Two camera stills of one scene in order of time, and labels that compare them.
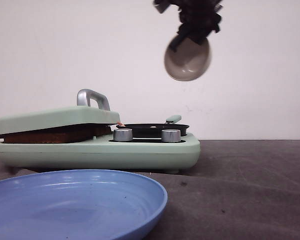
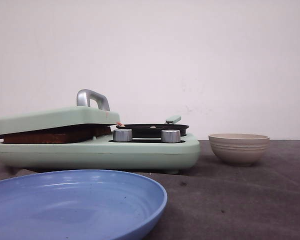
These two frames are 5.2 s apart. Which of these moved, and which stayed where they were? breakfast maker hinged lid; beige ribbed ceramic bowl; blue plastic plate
Moved: beige ribbed ceramic bowl
Stayed: blue plastic plate; breakfast maker hinged lid
